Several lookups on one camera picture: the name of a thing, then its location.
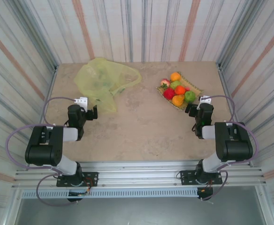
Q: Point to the yellow orange pear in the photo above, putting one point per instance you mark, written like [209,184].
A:
[177,100]

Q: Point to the light green apple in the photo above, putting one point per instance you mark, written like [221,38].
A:
[175,84]

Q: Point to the yellow translucent plastic bag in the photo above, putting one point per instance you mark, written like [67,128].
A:
[97,77]

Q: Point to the round orange fruit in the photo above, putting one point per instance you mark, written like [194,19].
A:
[175,77]

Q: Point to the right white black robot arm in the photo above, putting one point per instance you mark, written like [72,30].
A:
[235,147]

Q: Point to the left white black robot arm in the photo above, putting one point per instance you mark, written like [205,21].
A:
[40,152]

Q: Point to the woven bamboo tray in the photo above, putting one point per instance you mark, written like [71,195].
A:
[195,88]

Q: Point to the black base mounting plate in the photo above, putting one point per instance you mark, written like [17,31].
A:
[186,177]
[91,175]

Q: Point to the black connector housing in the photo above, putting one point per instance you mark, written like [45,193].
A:
[203,193]
[74,200]

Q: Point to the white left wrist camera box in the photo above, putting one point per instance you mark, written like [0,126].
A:
[81,102]

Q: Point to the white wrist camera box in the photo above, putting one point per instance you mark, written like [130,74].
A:
[206,99]
[81,102]

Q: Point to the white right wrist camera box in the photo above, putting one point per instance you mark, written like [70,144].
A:
[206,99]

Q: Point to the aluminium rail beam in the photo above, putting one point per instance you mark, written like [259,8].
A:
[137,173]

